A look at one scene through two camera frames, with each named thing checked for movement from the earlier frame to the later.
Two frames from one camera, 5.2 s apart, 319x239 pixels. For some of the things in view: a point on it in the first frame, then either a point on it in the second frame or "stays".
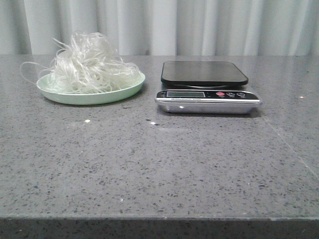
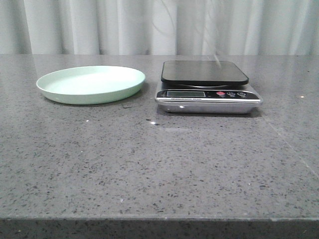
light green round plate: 90,83 stays
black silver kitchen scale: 205,87 stays
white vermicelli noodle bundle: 88,63 -> 207,14
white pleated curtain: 178,30 stays
